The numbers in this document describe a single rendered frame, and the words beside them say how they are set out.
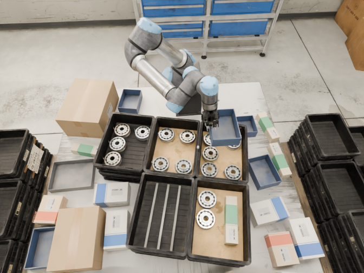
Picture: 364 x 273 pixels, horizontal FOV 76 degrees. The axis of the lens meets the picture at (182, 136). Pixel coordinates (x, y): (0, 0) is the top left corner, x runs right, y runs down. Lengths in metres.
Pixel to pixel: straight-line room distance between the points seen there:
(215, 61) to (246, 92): 1.43
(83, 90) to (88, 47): 2.05
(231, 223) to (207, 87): 0.72
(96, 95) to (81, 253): 1.03
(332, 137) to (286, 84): 1.23
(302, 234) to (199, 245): 0.57
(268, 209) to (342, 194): 0.89
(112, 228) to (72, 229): 0.20
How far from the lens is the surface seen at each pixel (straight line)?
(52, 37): 4.30
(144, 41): 1.26
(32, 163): 2.30
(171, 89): 1.09
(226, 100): 1.96
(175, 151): 1.51
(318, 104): 3.26
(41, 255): 1.65
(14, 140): 2.41
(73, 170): 1.75
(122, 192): 1.48
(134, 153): 1.53
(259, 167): 1.68
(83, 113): 1.73
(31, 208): 2.31
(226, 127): 1.34
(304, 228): 1.54
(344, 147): 2.33
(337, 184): 2.26
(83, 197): 1.65
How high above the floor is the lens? 2.15
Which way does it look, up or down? 57 degrees down
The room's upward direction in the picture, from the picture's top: straight up
